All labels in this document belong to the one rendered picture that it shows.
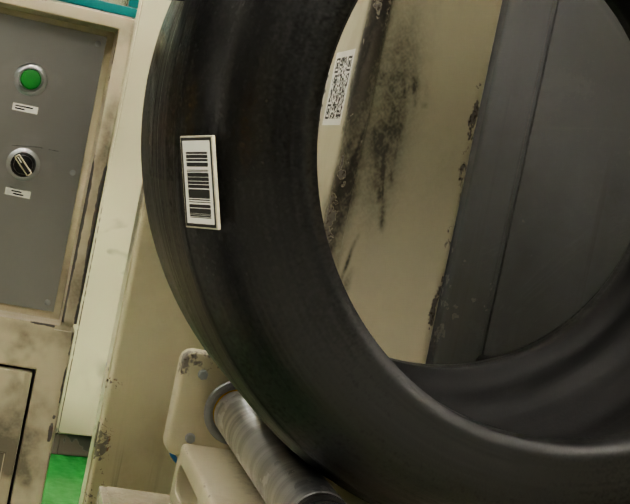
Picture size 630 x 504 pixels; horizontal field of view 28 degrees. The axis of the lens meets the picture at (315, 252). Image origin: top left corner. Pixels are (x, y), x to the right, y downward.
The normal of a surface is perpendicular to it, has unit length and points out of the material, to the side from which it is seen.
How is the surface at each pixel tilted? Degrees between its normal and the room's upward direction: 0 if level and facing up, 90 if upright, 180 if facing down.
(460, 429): 100
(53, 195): 90
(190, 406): 90
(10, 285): 90
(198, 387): 90
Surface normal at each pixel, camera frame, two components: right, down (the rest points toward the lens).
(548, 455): 0.19, 0.28
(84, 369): 0.43, 0.14
